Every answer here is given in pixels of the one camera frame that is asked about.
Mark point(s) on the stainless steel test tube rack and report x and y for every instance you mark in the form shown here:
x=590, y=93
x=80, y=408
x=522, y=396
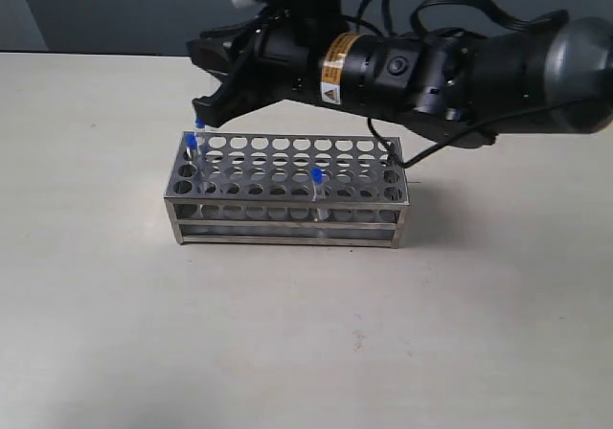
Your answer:
x=260, y=192

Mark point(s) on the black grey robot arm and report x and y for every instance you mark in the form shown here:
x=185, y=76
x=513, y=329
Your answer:
x=556, y=82

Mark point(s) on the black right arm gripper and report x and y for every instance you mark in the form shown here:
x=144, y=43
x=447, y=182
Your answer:
x=280, y=60

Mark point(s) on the blue capped tube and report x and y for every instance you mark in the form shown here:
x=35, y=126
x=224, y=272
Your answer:
x=200, y=137
x=319, y=193
x=193, y=151

